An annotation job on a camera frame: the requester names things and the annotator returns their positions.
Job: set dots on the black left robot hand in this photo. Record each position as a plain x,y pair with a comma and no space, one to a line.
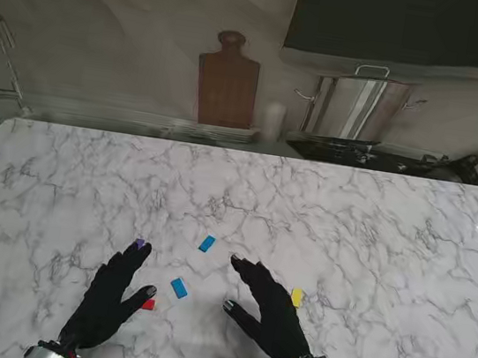
106,298

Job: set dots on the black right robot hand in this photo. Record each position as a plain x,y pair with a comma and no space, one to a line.
276,322

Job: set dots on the yellow domino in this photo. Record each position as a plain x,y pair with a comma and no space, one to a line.
296,297

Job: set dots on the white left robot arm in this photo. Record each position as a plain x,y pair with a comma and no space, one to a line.
49,357

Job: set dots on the red domino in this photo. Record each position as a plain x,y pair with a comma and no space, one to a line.
149,305

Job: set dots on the purple domino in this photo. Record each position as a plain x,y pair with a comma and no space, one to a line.
138,243

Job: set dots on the blue domino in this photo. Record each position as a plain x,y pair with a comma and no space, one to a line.
207,243
179,288

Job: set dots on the steel kitchen sink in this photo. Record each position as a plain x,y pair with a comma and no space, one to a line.
95,122

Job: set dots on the black gas stove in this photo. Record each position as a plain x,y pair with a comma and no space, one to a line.
345,154

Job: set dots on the stack of white plates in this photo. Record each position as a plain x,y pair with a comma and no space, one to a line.
223,133

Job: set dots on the white cylindrical candle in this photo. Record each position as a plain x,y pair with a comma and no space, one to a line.
273,121

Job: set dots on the large steel stock pot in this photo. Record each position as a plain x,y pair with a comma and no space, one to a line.
356,108

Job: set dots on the brown wooden cutting board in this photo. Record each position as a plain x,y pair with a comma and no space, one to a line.
226,92

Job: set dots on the black frying pan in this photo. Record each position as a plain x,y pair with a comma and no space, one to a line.
458,170

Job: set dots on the chrome kitchen faucet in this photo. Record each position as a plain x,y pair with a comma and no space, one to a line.
12,67

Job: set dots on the dark range hood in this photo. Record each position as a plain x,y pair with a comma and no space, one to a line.
420,26

